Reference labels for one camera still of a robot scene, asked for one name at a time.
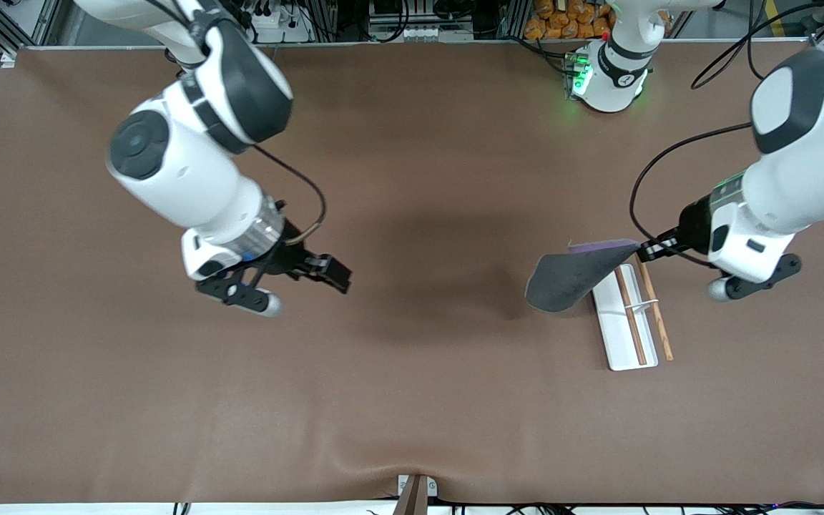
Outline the silver connector device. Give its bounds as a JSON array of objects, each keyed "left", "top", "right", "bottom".
[{"left": 369, "top": 20, "right": 474, "bottom": 43}]

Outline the white power strip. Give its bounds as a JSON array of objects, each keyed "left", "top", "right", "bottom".
[{"left": 240, "top": 6, "right": 307, "bottom": 34}]

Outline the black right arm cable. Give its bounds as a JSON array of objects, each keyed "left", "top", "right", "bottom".
[{"left": 253, "top": 143, "right": 328, "bottom": 248}]

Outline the white rack base tray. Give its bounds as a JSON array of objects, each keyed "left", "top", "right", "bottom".
[{"left": 591, "top": 265, "right": 659, "bottom": 371}]

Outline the grey and purple towel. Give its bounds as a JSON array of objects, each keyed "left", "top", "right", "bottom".
[{"left": 525, "top": 240, "right": 642, "bottom": 314}]

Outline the orange packaged goods pile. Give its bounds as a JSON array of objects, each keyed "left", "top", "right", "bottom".
[{"left": 524, "top": 0, "right": 614, "bottom": 41}]

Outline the brown table cover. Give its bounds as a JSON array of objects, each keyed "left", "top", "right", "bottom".
[{"left": 0, "top": 39, "right": 824, "bottom": 505}]

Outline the wooden rack rod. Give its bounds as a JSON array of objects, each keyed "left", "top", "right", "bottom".
[
  {"left": 616, "top": 265, "right": 647, "bottom": 366},
  {"left": 637, "top": 259, "right": 675, "bottom": 362}
]

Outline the aluminium frame profile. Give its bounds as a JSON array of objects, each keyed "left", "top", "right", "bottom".
[{"left": 0, "top": 0, "right": 64, "bottom": 67}]

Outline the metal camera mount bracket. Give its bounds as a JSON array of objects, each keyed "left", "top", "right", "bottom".
[{"left": 392, "top": 474, "right": 438, "bottom": 515}]

